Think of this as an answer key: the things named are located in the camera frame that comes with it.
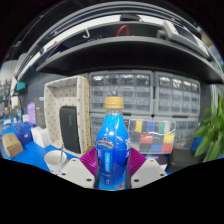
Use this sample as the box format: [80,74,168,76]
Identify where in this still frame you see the clear organizer box coloured parts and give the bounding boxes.
[128,118,177,155]

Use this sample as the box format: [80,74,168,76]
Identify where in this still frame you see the black rectangular speaker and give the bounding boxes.
[58,105,82,155]

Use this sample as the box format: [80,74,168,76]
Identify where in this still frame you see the black zipper case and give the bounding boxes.
[166,148,201,174]

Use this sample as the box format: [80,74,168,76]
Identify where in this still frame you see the small white box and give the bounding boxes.
[30,125,52,149]

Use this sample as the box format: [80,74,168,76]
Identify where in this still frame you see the blue box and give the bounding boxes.
[12,121,34,146]

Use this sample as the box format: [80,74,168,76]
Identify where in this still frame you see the white mug brown handle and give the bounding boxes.
[43,149,69,175]

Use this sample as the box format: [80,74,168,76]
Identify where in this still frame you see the white spoon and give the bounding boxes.
[59,142,65,164]

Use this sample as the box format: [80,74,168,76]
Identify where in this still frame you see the small teal box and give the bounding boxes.
[14,81,28,93]

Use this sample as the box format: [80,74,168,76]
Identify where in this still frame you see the dark grey box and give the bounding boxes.
[34,97,47,128]

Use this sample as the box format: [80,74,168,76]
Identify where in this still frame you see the purple packet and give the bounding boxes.
[26,101,37,125]

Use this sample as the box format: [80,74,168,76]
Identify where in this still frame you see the green leafy plant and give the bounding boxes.
[193,93,224,163]

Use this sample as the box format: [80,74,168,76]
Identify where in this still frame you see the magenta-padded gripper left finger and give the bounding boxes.
[57,147,99,190]

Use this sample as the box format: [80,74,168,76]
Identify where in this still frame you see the beige dotted storage basket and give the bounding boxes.
[43,75,92,158]

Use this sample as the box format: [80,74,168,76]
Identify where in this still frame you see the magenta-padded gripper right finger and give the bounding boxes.
[126,147,168,190]

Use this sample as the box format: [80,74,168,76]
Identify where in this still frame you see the brown cardboard box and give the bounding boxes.
[1,132,24,159]

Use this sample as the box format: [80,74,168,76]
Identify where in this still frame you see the blue drink bottle gold cap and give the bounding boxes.
[95,95,132,192]

